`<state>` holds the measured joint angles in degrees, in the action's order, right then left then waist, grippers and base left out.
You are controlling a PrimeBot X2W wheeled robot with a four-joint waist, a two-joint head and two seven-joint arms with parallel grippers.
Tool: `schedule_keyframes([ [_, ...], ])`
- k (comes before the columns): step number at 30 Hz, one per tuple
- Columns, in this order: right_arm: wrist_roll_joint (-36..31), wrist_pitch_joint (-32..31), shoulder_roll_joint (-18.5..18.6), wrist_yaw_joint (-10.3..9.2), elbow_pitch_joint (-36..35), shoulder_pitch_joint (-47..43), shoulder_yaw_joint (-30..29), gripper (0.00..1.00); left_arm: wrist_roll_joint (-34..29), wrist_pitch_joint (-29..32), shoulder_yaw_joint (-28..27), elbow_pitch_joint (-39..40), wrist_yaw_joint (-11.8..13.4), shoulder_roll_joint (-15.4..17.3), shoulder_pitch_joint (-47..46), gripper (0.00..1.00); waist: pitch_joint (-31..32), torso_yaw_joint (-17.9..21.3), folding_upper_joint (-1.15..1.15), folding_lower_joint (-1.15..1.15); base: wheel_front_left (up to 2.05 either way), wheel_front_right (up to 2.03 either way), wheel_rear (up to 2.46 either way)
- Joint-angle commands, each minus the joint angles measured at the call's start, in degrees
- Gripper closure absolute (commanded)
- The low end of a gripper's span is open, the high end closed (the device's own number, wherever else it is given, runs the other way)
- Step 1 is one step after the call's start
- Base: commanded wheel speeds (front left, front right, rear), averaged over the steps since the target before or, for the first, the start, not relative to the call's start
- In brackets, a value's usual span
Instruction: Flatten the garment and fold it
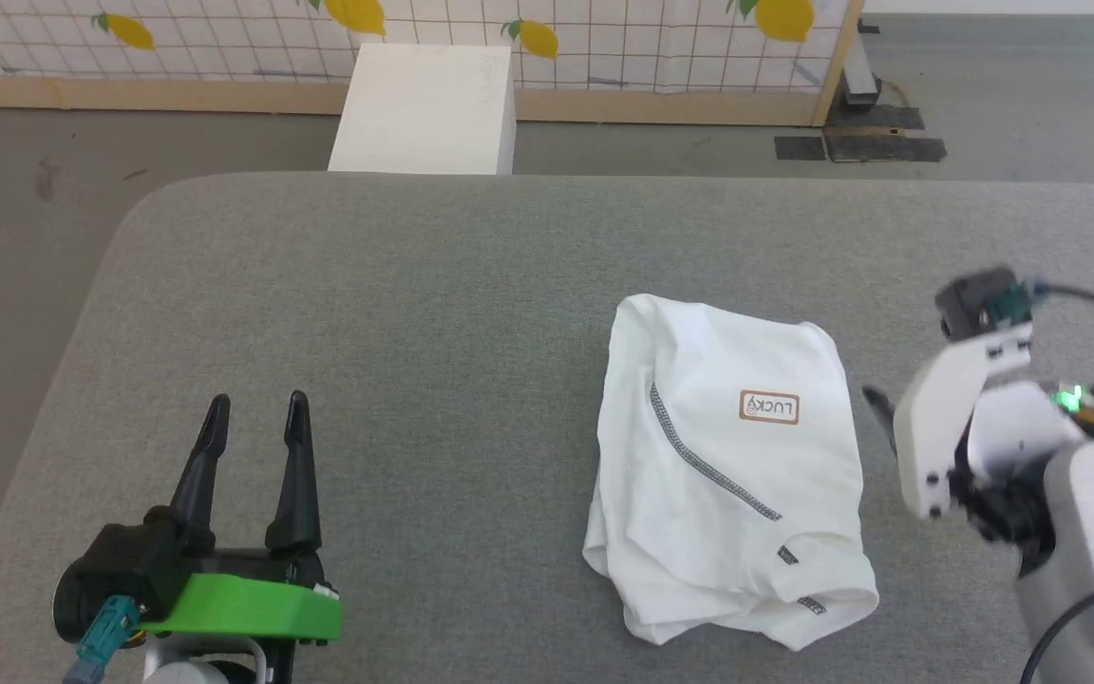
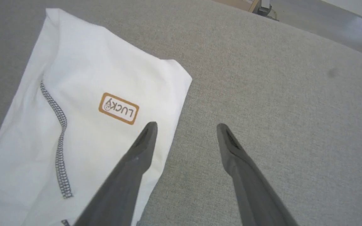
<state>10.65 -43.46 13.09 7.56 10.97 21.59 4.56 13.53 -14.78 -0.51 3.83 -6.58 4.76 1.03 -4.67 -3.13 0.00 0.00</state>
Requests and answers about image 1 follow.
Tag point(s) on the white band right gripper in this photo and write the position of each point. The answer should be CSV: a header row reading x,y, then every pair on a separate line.
x,y
936,427

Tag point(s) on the white rectangular box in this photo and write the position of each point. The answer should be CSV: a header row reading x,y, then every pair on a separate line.
x,y
424,109

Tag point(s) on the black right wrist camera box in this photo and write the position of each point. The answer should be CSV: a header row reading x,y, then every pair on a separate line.
x,y
970,304

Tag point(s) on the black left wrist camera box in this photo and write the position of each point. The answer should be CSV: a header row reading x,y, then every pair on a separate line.
x,y
110,579

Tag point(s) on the grey metal partition foot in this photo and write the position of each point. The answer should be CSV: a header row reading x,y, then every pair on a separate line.
x,y
860,78

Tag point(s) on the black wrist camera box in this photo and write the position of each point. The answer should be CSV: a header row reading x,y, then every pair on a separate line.
x,y
110,579
970,304

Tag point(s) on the lemon print grid partition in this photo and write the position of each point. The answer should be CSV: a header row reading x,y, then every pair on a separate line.
x,y
604,57

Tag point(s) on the teal left camera connector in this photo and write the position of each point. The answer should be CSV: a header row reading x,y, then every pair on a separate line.
x,y
105,636

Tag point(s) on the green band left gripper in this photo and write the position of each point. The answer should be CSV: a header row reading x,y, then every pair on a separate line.
x,y
243,608

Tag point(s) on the white garment with grey stitching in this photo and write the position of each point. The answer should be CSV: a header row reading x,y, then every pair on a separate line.
x,y
727,475

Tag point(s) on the teal right camera connector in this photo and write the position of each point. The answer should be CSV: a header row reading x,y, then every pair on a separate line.
x,y
1014,297

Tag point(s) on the grey fabric upholstered platform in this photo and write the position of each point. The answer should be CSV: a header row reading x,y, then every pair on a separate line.
x,y
414,380

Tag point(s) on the teal camera connector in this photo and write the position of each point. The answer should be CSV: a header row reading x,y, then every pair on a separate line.
x,y
105,636
1014,297

